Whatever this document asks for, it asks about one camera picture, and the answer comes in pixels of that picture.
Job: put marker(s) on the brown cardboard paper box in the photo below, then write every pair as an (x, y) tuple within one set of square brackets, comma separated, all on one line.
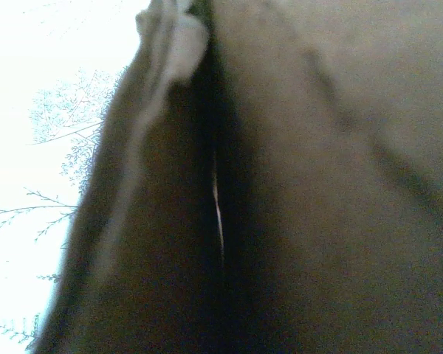
[(317, 184)]

